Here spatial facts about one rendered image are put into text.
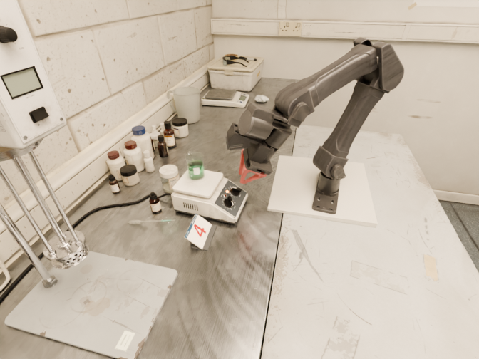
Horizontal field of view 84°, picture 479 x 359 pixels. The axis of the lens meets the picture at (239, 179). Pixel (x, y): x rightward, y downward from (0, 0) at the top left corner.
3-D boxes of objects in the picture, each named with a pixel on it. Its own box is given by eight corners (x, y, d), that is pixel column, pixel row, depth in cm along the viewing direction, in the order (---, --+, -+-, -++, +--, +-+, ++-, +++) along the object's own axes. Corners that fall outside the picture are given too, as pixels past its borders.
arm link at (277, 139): (259, 147, 64) (275, 126, 60) (253, 132, 68) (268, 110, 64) (281, 153, 68) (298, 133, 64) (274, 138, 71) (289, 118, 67)
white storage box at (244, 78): (264, 77, 200) (264, 57, 192) (251, 93, 172) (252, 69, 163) (224, 75, 207) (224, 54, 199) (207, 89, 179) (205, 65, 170)
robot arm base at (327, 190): (315, 189, 76) (341, 194, 74) (323, 154, 91) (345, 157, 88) (311, 209, 80) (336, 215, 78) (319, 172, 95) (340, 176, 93)
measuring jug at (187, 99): (164, 122, 135) (159, 92, 126) (175, 112, 145) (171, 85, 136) (198, 126, 131) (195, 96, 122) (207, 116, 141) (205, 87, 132)
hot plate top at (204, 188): (224, 175, 84) (224, 173, 83) (209, 199, 74) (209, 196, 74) (189, 169, 87) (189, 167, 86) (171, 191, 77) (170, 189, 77)
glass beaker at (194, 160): (209, 177, 82) (207, 154, 77) (194, 184, 79) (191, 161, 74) (198, 169, 85) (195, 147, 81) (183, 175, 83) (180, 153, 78)
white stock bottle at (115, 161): (110, 181, 94) (101, 157, 89) (115, 172, 99) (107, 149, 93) (125, 181, 94) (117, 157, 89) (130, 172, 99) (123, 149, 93)
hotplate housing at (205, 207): (248, 198, 87) (249, 178, 82) (236, 226, 77) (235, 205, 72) (186, 186, 92) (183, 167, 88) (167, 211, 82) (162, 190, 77)
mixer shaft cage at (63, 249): (98, 244, 53) (44, 130, 39) (73, 273, 48) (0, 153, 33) (68, 238, 55) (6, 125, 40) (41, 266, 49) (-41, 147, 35)
